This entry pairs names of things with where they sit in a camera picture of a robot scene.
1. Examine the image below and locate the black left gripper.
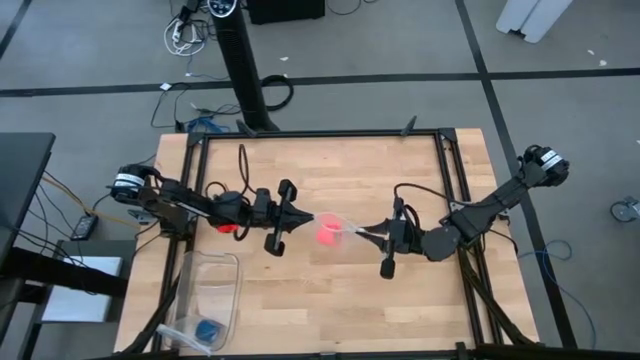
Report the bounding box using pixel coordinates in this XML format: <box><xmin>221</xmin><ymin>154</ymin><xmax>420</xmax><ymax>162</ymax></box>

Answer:
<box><xmin>251</xmin><ymin>178</ymin><xmax>318</xmax><ymax>258</ymax></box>

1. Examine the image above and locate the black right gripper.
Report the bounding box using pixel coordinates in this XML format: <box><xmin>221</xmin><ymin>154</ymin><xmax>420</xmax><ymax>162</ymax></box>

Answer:
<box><xmin>356</xmin><ymin>197</ymin><xmax>427</xmax><ymax>281</ymax></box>

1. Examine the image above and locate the pink elastic bandage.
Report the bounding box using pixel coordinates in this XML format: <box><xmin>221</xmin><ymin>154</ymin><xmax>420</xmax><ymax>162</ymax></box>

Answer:
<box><xmin>314</xmin><ymin>213</ymin><xmax>346</xmax><ymax>248</ymax></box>

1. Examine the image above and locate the blue bandage roll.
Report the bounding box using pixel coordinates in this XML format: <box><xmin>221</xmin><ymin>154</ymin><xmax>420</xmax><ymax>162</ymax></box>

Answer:
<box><xmin>193</xmin><ymin>319</ymin><xmax>227</xmax><ymax>346</ymax></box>

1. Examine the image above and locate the clear plastic bin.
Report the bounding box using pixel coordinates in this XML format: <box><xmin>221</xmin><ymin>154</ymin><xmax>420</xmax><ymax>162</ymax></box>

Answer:
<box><xmin>167</xmin><ymin>249</ymin><xmax>245</xmax><ymax>352</ymax></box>

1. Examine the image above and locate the black equipment case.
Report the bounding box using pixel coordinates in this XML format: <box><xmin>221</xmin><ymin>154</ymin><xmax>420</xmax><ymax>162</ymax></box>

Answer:
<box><xmin>246</xmin><ymin>0</ymin><xmax>327</xmax><ymax>26</ymax></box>

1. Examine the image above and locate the black power adapter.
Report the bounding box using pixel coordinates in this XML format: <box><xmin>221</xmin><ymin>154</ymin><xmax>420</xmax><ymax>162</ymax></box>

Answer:
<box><xmin>69</xmin><ymin>214</ymin><xmax>100</xmax><ymax>242</ymax></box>

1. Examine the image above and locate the white power strip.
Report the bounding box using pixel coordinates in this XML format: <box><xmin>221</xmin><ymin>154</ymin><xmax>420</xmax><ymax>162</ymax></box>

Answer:
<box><xmin>163</xmin><ymin>16</ymin><xmax>209</xmax><ymax>58</ymax></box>

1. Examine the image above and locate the white box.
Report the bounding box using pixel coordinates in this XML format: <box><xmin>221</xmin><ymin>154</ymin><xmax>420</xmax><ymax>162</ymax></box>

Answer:
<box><xmin>41</xmin><ymin>255</ymin><xmax>124</xmax><ymax>324</ymax></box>

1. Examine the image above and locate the grey caster wheel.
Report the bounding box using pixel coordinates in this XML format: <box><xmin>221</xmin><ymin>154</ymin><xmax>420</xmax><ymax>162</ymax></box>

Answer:
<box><xmin>609</xmin><ymin>195</ymin><xmax>640</xmax><ymax>224</ymax></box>

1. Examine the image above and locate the white board base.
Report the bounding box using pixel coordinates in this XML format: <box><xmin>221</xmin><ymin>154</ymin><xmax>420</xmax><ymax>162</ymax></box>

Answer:
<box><xmin>495</xmin><ymin>0</ymin><xmax>576</xmax><ymax>45</ymax></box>

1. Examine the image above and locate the black desk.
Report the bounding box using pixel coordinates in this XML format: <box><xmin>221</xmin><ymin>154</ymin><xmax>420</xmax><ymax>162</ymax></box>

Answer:
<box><xmin>0</xmin><ymin>131</ymin><xmax>57</xmax><ymax>257</ymax></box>

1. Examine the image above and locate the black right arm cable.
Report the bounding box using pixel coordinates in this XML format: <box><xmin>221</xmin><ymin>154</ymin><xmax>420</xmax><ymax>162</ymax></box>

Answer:
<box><xmin>393</xmin><ymin>181</ymin><xmax>472</xmax><ymax>207</ymax></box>

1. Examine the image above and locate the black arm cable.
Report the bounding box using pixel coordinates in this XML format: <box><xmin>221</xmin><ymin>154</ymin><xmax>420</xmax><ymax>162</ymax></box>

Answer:
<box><xmin>236</xmin><ymin>143</ymin><xmax>262</xmax><ymax>197</ymax></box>
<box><xmin>393</xmin><ymin>181</ymin><xmax>472</xmax><ymax>207</ymax></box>

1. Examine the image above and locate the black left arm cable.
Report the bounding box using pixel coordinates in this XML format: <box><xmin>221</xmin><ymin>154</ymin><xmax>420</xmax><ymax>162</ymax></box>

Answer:
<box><xmin>236</xmin><ymin>143</ymin><xmax>262</xmax><ymax>197</ymax></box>

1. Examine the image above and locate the coiled black cable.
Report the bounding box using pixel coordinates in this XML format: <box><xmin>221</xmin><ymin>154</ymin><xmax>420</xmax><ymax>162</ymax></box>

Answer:
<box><xmin>259</xmin><ymin>73</ymin><xmax>296</xmax><ymax>113</ymax></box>

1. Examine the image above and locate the blue floor cable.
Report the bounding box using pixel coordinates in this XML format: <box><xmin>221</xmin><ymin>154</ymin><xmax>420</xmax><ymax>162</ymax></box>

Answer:
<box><xmin>186</xmin><ymin>115</ymin><xmax>232</xmax><ymax>136</ymax></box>
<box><xmin>516</xmin><ymin>238</ymin><xmax>599</xmax><ymax>352</ymax></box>

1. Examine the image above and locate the yellow cable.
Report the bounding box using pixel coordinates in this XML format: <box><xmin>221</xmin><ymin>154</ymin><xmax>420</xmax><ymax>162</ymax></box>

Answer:
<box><xmin>41</xmin><ymin>174</ymin><xmax>142</xmax><ymax>231</ymax></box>

